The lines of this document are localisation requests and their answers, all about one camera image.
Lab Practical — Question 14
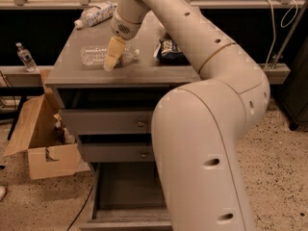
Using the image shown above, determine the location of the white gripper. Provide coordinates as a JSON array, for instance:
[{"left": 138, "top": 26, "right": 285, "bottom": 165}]
[{"left": 103, "top": 11, "right": 141, "bottom": 71}]

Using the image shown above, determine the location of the clear plastic water bottle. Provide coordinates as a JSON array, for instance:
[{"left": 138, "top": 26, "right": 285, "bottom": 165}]
[{"left": 80, "top": 45, "right": 140, "bottom": 66}]

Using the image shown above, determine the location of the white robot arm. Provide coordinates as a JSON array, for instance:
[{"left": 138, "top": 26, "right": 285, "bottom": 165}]
[{"left": 104, "top": 0, "right": 270, "bottom": 231}]

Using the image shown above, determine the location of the grey wooden drawer cabinet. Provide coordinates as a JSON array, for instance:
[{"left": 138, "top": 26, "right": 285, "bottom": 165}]
[{"left": 44, "top": 6, "right": 206, "bottom": 231}]

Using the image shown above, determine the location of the grey top drawer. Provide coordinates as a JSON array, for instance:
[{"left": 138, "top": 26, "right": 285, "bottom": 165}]
[{"left": 60, "top": 109, "right": 152, "bottom": 135}]

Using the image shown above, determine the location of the small standing water bottle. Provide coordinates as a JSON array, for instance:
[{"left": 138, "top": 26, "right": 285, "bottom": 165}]
[{"left": 16, "top": 42, "right": 37, "bottom": 72}]

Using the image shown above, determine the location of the grey middle drawer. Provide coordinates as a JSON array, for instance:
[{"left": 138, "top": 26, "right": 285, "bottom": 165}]
[{"left": 78, "top": 143, "right": 154, "bottom": 163}]

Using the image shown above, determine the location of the grey open bottom drawer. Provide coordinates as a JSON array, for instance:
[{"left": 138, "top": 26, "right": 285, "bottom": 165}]
[{"left": 80, "top": 162, "right": 173, "bottom": 231}]

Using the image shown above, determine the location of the white milk carton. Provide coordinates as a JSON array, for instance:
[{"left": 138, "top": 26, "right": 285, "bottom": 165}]
[{"left": 74, "top": 2, "right": 115, "bottom": 29}]

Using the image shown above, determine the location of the blue chip bag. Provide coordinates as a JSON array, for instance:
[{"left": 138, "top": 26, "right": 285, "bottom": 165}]
[{"left": 154, "top": 33, "right": 189, "bottom": 65}]

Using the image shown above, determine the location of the open cardboard box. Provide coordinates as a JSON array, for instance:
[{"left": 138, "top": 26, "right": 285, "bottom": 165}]
[{"left": 3, "top": 68, "right": 91, "bottom": 181}]

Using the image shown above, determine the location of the metal stand pole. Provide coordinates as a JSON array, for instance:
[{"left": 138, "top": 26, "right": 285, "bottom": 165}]
[{"left": 264, "top": 0, "right": 308, "bottom": 70}]

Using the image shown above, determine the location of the white shoe tip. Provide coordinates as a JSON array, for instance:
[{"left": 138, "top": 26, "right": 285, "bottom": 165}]
[{"left": 0, "top": 186, "right": 7, "bottom": 201}]

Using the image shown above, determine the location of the black floor cable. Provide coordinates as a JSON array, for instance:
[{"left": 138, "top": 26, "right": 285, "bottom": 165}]
[{"left": 65, "top": 183, "right": 95, "bottom": 231}]

